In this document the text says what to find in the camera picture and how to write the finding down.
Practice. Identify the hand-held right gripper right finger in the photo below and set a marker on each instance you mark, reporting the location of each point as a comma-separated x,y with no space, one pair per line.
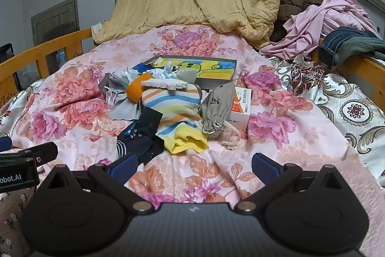
264,168

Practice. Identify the striped yellow sock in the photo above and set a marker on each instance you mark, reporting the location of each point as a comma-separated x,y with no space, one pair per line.
171,106

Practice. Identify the white blue knitted cloth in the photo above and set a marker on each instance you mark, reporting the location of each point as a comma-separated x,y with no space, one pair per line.
165,75

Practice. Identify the cartoon printed towel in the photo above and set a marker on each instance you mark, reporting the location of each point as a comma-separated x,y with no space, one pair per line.
210,70

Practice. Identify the black sock with blue print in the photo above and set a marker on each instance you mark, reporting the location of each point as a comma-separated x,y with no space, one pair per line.
149,124

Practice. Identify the wooden bed rail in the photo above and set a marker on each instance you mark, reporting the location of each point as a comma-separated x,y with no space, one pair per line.
361,70
45,47

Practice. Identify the blue jeans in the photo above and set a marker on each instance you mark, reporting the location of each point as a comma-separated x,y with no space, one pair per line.
340,43

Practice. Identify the black plastic crate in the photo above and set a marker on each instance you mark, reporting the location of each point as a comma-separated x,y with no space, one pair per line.
7,53

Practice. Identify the pink floral blanket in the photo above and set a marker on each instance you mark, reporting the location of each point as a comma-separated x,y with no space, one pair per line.
90,64

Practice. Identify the grey door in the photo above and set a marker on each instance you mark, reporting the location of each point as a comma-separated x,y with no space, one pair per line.
57,22

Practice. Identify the orange white medicine box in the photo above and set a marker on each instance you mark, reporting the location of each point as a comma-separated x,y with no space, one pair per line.
240,112

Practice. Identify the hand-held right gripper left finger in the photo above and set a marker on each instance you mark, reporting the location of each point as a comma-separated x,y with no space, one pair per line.
123,168

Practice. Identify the pink garment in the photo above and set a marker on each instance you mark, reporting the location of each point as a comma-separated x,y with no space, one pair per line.
315,22

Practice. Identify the light grey cloth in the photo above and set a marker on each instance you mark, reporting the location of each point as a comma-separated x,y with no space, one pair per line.
186,76

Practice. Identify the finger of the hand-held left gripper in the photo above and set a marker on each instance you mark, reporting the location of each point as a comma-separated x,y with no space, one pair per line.
4,144
45,150

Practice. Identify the navy striped sock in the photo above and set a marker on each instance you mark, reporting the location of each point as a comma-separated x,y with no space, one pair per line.
124,148

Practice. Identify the grey tray box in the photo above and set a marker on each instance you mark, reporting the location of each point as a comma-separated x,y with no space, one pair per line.
215,84

